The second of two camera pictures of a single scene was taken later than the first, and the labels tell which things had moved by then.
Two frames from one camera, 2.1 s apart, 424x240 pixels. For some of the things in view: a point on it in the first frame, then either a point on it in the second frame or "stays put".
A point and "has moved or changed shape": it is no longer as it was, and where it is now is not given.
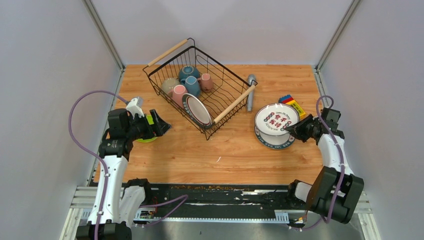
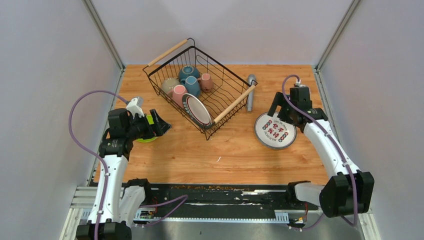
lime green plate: x=150 y=122 stays put
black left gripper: x=161 y=126 stays put
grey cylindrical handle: x=251 y=81 stays put
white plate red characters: x=272 y=119 has moved or changed shape
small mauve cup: x=206 y=82 stays put
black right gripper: x=296 y=129 -> x=278 y=100
